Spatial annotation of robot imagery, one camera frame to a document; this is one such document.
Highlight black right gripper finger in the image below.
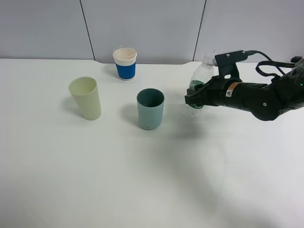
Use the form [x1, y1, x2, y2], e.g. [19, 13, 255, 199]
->
[187, 83, 208, 96]
[185, 94, 204, 109]

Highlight clear bottle green label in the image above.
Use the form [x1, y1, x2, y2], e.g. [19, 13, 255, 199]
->
[184, 54, 214, 118]

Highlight blue white paper cup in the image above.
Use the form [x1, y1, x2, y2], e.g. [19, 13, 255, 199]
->
[113, 46, 137, 81]

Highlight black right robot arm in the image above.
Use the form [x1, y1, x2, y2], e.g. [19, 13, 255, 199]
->
[185, 58, 304, 121]

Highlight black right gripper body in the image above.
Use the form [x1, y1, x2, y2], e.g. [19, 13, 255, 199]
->
[201, 76, 240, 108]

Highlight cream plastic cup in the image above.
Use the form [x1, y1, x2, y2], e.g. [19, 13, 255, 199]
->
[68, 77, 102, 121]

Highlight teal plastic cup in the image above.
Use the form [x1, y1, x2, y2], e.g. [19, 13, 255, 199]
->
[136, 88, 164, 130]

